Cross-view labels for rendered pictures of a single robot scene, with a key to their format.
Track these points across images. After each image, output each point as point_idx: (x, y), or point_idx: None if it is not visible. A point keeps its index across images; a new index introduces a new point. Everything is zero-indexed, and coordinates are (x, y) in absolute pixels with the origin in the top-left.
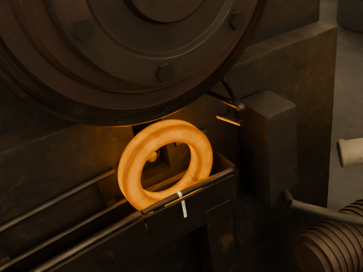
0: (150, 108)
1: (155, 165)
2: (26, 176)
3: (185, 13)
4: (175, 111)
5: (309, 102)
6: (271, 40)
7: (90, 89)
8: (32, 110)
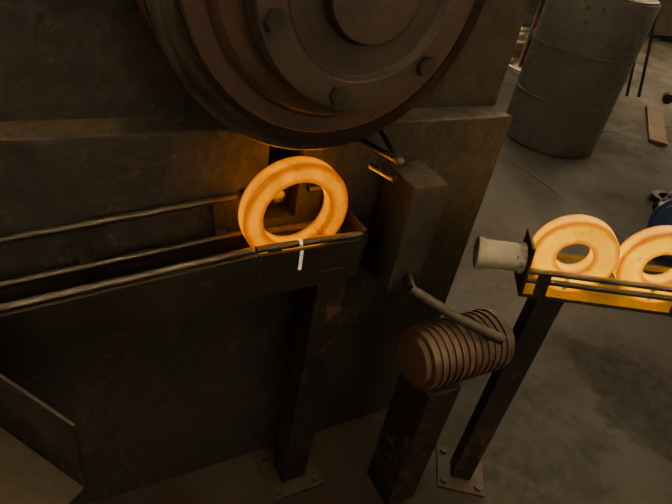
0: (302, 134)
1: (278, 208)
2: (139, 171)
3: (378, 39)
4: (326, 147)
5: (459, 191)
6: (441, 109)
7: (251, 91)
8: (165, 99)
